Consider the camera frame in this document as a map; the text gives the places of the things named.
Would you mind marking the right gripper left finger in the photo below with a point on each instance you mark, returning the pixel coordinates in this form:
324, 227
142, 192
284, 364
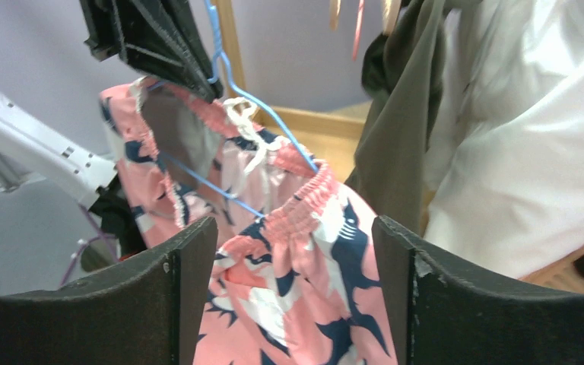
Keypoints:
144, 310

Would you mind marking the front beige wooden hanger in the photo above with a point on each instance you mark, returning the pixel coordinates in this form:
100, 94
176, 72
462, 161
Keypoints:
334, 12

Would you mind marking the rear beige wooden hanger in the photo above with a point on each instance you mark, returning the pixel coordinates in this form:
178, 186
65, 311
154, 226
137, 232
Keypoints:
390, 13

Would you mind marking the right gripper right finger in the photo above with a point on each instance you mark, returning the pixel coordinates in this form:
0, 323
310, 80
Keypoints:
443, 309

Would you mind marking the blue wire hanger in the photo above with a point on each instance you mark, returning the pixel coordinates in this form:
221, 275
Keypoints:
237, 107

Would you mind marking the pink patterned shorts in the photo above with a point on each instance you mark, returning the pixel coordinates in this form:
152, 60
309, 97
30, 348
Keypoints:
294, 279

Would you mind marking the orange plastic file organizer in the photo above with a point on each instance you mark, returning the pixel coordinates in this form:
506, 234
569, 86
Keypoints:
560, 275

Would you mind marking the white shorts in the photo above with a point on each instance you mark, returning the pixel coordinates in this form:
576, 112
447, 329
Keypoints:
506, 155

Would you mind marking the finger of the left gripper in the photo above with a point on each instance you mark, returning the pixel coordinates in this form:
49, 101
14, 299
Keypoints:
158, 38

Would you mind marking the beige wooden hanger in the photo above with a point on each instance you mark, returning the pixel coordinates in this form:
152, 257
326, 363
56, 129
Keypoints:
334, 12
390, 13

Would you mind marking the wooden clothes rack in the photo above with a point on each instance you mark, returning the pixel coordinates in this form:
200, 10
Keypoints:
303, 69

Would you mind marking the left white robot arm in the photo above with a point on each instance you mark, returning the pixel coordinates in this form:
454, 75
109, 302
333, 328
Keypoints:
88, 178

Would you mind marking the pink wire hanger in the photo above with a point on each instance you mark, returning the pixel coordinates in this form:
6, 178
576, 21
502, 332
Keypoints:
357, 30

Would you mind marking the dark green shorts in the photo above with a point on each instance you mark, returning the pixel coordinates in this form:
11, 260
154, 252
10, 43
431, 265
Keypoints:
402, 73

